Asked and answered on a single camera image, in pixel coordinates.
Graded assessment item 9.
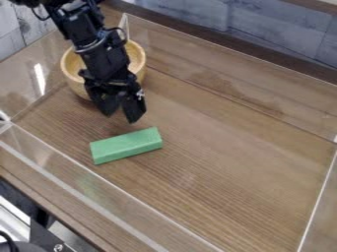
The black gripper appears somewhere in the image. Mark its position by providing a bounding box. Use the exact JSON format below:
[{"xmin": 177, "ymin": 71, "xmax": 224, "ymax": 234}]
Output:
[{"xmin": 74, "ymin": 29, "xmax": 146, "ymax": 123}]

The green rectangular block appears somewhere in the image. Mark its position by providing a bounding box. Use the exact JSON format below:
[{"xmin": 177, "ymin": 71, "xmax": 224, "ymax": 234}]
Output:
[{"xmin": 90, "ymin": 127, "xmax": 163, "ymax": 164}]

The wooden bowl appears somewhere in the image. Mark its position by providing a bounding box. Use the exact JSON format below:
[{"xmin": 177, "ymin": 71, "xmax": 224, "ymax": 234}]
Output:
[{"xmin": 59, "ymin": 40, "xmax": 146, "ymax": 100}]

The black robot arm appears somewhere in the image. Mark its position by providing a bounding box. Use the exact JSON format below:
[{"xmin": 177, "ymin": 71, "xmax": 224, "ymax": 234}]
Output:
[{"xmin": 8, "ymin": 0, "xmax": 146, "ymax": 123}]

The clear acrylic corner bracket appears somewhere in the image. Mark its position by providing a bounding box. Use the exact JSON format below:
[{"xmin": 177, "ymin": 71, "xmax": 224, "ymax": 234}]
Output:
[{"xmin": 118, "ymin": 14, "xmax": 129, "ymax": 39}]

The clear acrylic tray wall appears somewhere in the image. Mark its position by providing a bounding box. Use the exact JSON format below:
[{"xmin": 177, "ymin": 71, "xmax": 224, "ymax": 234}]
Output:
[{"xmin": 0, "ymin": 119, "xmax": 224, "ymax": 252}]

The black table frame bracket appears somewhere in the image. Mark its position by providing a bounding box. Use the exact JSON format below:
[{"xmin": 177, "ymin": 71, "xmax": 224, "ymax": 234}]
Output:
[{"xmin": 30, "ymin": 218, "xmax": 86, "ymax": 252}]

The black cable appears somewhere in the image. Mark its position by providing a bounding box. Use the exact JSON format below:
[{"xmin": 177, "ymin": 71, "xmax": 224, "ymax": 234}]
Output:
[{"xmin": 0, "ymin": 230, "xmax": 22, "ymax": 252}]

